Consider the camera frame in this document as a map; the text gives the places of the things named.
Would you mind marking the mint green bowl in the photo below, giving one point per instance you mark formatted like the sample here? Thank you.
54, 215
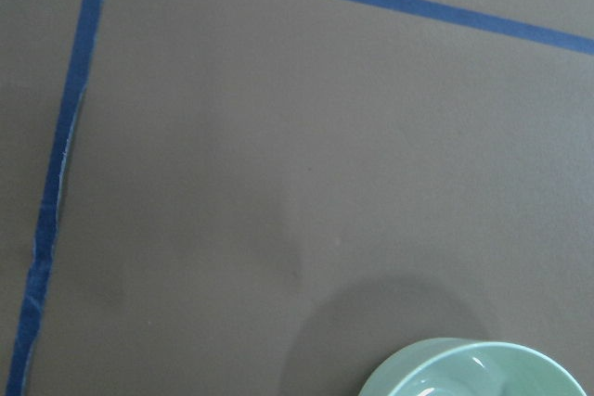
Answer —
450, 366

